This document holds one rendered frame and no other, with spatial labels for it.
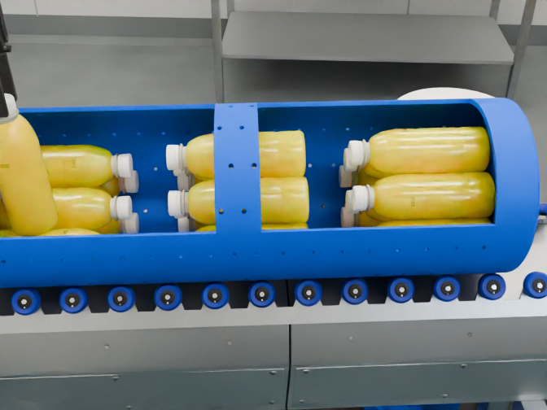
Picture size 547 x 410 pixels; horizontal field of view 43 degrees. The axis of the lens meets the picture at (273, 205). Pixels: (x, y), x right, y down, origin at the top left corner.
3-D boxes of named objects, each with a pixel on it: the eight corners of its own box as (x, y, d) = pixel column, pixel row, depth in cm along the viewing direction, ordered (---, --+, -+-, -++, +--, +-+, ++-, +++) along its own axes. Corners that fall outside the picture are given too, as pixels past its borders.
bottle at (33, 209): (22, 209, 110) (-12, 97, 99) (66, 210, 109) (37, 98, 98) (3, 237, 104) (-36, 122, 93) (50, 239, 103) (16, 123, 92)
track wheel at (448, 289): (461, 273, 112) (457, 273, 114) (434, 274, 112) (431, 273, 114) (462, 302, 112) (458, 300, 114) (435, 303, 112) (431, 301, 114)
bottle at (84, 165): (8, 150, 118) (124, 147, 118) (8, 192, 117) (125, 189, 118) (-8, 142, 110) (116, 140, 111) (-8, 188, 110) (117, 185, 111)
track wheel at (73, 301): (85, 285, 110) (89, 284, 112) (57, 286, 110) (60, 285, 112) (86, 314, 110) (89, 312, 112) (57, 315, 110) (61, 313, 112)
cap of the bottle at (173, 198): (182, 196, 109) (171, 197, 109) (180, 185, 106) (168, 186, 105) (181, 219, 108) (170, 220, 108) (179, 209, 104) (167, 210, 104)
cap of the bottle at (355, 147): (362, 168, 108) (351, 169, 108) (358, 159, 111) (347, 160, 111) (363, 145, 106) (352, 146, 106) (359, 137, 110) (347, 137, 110)
